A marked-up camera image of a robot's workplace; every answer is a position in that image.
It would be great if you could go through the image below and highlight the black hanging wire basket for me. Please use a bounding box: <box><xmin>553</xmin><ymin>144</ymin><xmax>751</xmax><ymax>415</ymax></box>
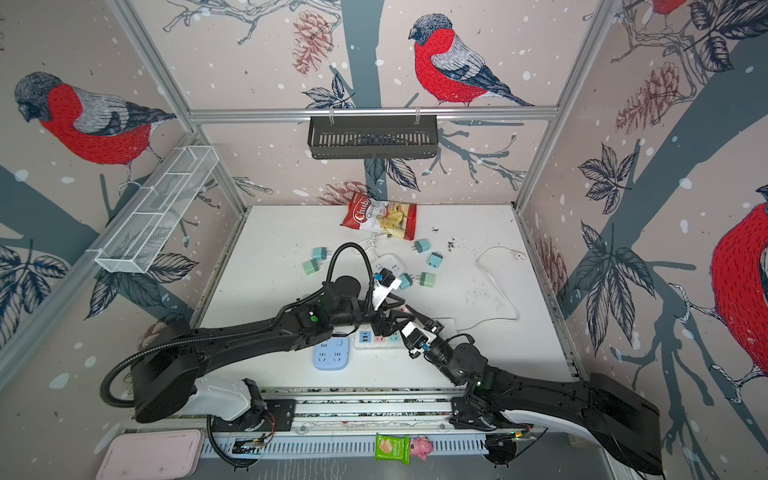
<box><xmin>307</xmin><ymin>116</ymin><xmax>439</xmax><ymax>160</ymax></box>

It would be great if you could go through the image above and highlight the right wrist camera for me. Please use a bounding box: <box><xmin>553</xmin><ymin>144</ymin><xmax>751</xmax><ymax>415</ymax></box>
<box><xmin>400</xmin><ymin>322</ymin><xmax>430</xmax><ymax>359</ymax></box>

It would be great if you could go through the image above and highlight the red white chips bag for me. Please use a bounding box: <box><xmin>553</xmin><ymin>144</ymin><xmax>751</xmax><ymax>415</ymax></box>
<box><xmin>341</xmin><ymin>193</ymin><xmax>418</xmax><ymax>241</ymax></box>

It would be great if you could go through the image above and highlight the blue square power strip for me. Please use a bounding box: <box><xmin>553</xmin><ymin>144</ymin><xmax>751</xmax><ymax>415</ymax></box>
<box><xmin>312</xmin><ymin>337</ymin><xmax>350</xmax><ymax>371</ymax></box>

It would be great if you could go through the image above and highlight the pink pig toy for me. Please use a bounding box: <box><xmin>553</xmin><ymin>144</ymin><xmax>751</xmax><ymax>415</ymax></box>
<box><xmin>409</xmin><ymin>437</ymin><xmax>434</xmax><ymax>460</ymax></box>

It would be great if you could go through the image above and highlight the pink tray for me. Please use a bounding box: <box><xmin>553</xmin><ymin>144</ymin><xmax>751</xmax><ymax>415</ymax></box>
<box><xmin>96</xmin><ymin>430</ymin><xmax>204</xmax><ymax>480</ymax></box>

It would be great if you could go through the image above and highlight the white square power strip cable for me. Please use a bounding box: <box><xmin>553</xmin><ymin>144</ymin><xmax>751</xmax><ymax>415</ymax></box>
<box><xmin>353</xmin><ymin>232</ymin><xmax>385</xmax><ymax>258</ymax></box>

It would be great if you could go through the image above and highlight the green snack packet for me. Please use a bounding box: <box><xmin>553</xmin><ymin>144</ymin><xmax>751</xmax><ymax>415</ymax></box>
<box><xmin>374</xmin><ymin>434</ymin><xmax>411</xmax><ymax>465</ymax></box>

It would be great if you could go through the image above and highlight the green charger plug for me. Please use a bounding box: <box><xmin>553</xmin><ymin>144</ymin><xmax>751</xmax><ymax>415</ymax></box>
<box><xmin>302</xmin><ymin>259</ymin><xmax>321</xmax><ymax>275</ymax></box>
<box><xmin>419</xmin><ymin>272</ymin><xmax>436</xmax><ymax>288</ymax></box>

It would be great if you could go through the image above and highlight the teal charger plug near bag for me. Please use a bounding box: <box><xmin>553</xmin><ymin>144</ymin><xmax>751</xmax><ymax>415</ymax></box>
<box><xmin>413</xmin><ymin>239</ymin><xmax>431</xmax><ymax>253</ymax></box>

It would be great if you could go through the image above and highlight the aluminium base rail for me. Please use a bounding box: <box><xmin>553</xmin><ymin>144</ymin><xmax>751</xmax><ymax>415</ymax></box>
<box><xmin>128</xmin><ymin>390</ymin><xmax>595</xmax><ymax>460</ymax></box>

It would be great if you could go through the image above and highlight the aluminium frame post back right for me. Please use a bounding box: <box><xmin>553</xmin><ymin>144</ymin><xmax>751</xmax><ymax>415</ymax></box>
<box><xmin>515</xmin><ymin>0</ymin><xmax>621</xmax><ymax>214</ymax></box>

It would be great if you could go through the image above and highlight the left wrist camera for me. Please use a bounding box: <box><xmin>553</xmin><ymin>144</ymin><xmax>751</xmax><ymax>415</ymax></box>
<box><xmin>372</xmin><ymin>268</ymin><xmax>402</xmax><ymax>310</ymax></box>

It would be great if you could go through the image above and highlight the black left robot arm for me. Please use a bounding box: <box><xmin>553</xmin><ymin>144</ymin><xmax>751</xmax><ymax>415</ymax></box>
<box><xmin>99</xmin><ymin>242</ymin><xmax>376</xmax><ymax>423</ymax></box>

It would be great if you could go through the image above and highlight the long strip white cable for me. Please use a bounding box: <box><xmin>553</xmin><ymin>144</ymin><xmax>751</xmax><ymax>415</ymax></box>
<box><xmin>431</xmin><ymin>245</ymin><xmax>527</xmax><ymax>335</ymax></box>

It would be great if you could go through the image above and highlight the aluminium frame top bar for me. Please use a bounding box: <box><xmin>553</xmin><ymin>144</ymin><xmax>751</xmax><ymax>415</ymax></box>
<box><xmin>187</xmin><ymin>106</ymin><xmax>560</xmax><ymax>125</ymax></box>

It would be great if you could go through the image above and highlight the long white pastel power strip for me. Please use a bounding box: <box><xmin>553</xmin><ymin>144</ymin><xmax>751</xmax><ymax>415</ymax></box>
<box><xmin>354</xmin><ymin>326</ymin><xmax>405</xmax><ymax>350</ymax></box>

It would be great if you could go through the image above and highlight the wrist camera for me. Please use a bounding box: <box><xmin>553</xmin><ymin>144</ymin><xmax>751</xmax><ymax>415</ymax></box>
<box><xmin>372</xmin><ymin>268</ymin><xmax>402</xmax><ymax>310</ymax></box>
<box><xmin>400</xmin><ymin>322</ymin><xmax>430</xmax><ymax>359</ymax></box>

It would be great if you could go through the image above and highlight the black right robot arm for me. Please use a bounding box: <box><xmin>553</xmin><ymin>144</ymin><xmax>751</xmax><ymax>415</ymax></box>
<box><xmin>367</xmin><ymin>309</ymin><xmax>663</xmax><ymax>476</ymax></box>

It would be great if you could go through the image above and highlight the aluminium frame post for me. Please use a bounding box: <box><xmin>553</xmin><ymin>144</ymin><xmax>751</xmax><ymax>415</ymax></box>
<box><xmin>107</xmin><ymin>0</ymin><xmax>248</xmax><ymax>216</ymax></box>
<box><xmin>515</xmin><ymin>0</ymin><xmax>621</xmax><ymax>214</ymax></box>

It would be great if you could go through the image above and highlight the aluminium frame post back left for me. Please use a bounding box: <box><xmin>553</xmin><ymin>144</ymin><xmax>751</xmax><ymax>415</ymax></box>
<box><xmin>107</xmin><ymin>0</ymin><xmax>248</xmax><ymax>216</ymax></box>

